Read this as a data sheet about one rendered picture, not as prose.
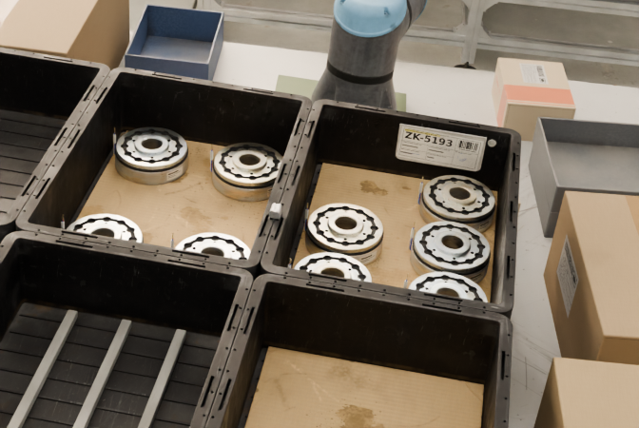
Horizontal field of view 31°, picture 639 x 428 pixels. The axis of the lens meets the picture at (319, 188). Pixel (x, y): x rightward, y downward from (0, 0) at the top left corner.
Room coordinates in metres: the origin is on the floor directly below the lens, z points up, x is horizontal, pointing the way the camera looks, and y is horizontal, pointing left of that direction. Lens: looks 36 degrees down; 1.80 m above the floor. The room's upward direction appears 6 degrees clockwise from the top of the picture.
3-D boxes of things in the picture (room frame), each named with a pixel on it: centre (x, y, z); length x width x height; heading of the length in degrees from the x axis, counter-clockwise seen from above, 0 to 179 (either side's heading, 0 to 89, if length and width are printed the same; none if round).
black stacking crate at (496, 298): (1.21, -0.11, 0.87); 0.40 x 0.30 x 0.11; 174
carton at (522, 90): (1.81, -0.37, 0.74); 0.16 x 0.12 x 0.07; 2
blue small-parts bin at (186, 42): (1.86, 0.29, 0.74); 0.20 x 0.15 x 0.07; 179
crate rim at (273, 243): (1.21, -0.11, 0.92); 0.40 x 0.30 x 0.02; 174
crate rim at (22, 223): (1.24, 0.19, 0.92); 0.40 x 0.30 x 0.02; 174
